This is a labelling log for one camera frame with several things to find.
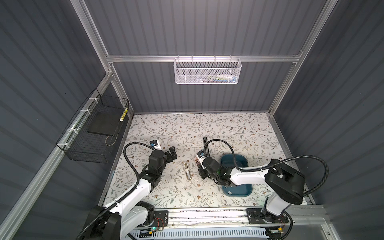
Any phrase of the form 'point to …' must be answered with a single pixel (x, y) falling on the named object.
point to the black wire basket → (91, 135)
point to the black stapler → (206, 152)
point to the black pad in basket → (106, 122)
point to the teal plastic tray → (236, 191)
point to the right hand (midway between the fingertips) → (199, 166)
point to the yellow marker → (124, 114)
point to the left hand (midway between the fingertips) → (167, 149)
